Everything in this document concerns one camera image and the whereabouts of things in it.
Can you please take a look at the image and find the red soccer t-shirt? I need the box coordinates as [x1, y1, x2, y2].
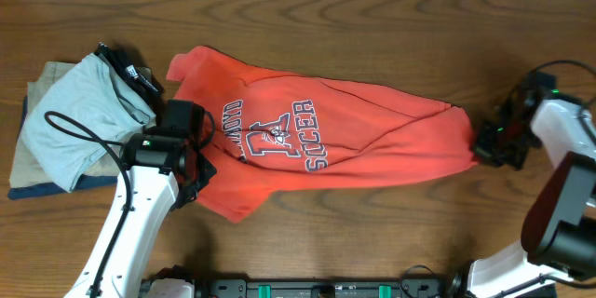
[167, 47, 475, 223]

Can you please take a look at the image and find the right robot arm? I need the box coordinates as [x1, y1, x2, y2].
[448, 71, 595, 297]

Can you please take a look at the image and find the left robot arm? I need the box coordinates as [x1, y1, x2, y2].
[67, 100, 217, 297]

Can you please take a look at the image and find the black folded garment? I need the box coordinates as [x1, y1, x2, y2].
[94, 42, 161, 104]

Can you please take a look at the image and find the light grey folded shirt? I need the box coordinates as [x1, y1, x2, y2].
[22, 54, 156, 192]

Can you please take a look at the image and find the beige folded garment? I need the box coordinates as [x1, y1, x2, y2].
[8, 61, 159, 190]

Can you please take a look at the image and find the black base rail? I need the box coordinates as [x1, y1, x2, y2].
[138, 265, 465, 298]

